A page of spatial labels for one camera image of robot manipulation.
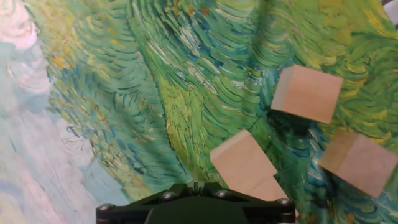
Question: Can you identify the green blue painted cloth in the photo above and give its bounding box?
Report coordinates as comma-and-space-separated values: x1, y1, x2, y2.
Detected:
0, 0, 398, 224

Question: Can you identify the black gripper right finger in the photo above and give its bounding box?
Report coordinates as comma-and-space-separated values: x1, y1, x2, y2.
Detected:
195, 182, 296, 224

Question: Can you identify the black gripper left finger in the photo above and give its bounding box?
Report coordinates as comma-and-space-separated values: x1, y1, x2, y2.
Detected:
96, 182, 197, 224

